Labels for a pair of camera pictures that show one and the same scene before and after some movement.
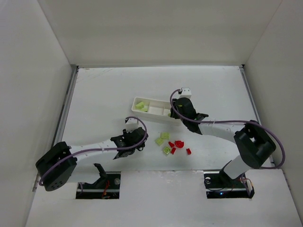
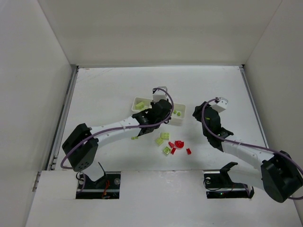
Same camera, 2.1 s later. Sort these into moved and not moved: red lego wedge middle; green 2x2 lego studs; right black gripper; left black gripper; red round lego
Moved: right black gripper; left black gripper
Not moved: red round lego; red lego wedge middle; green 2x2 lego studs
